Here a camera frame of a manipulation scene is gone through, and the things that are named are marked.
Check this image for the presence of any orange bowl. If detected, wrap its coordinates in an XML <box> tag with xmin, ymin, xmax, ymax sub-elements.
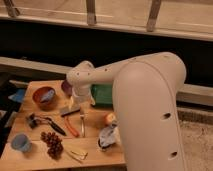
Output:
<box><xmin>32</xmin><ymin>86</ymin><xmax>56</xmax><ymax>108</ymax></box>

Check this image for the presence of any blue cup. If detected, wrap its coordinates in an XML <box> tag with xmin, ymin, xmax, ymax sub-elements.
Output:
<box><xmin>11</xmin><ymin>134</ymin><xmax>31</xmax><ymax>152</ymax></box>

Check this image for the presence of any wooden table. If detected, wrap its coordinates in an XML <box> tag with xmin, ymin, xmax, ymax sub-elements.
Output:
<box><xmin>0</xmin><ymin>80</ymin><xmax>125</xmax><ymax>171</ymax></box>

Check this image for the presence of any black handled can opener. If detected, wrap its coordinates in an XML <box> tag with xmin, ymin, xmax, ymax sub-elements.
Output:
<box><xmin>26</xmin><ymin>114</ymin><xmax>66</xmax><ymax>136</ymax></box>

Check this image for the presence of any bunch of dark grapes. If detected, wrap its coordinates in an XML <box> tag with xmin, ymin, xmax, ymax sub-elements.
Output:
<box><xmin>41</xmin><ymin>132</ymin><xmax>63</xmax><ymax>159</ymax></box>

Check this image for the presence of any small orange apple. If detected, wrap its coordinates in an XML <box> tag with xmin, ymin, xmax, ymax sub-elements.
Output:
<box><xmin>104</xmin><ymin>113</ymin><xmax>116</xmax><ymax>125</ymax></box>

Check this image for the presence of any blue cloth at edge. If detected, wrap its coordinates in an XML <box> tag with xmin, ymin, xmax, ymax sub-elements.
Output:
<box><xmin>9</xmin><ymin>89</ymin><xmax>26</xmax><ymax>103</ymax></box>

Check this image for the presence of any green plastic tray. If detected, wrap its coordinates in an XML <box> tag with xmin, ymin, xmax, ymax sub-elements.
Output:
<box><xmin>91</xmin><ymin>84</ymin><xmax>113</xmax><ymax>107</ymax></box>

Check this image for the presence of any silver fork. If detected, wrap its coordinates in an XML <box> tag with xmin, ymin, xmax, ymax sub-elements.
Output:
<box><xmin>80</xmin><ymin>108</ymin><xmax>85</xmax><ymax>137</ymax></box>

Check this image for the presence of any purple bowl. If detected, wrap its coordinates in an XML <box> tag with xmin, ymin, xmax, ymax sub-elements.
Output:
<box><xmin>61</xmin><ymin>80</ymin><xmax>72</xmax><ymax>96</ymax></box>

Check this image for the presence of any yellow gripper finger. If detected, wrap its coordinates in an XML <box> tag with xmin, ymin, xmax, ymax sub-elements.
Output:
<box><xmin>68</xmin><ymin>96</ymin><xmax>75</xmax><ymax>108</ymax></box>
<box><xmin>90</xmin><ymin>96</ymin><xmax>96</xmax><ymax>106</ymax></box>

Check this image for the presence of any blue object in bowl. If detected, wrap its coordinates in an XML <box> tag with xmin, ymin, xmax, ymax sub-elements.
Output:
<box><xmin>40</xmin><ymin>89</ymin><xmax>55</xmax><ymax>103</ymax></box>

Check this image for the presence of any blue white crumpled bag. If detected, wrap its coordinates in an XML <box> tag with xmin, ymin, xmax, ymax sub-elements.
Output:
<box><xmin>98</xmin><ymin>122</ymin><xmax>121</xmax><ymax>150</ymax></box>

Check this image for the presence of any grey brush orange handle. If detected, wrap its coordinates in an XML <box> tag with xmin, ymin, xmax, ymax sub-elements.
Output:
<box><xmin>59</xmin><ymin>106</ymin><xmax>80</xmax><ymax>137</ymax></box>

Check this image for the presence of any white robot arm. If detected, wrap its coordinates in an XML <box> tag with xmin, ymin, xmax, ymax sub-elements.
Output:
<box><xmin>66</xmin><ymin>52</ymin><xmax>187</xmax><ymax>171</ymax></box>

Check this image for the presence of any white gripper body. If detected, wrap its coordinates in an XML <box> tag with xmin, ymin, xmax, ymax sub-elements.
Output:
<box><xmin>72</xmin><ymin>85</ymin><xmax>92</xmax><ymax>106</ymax></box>

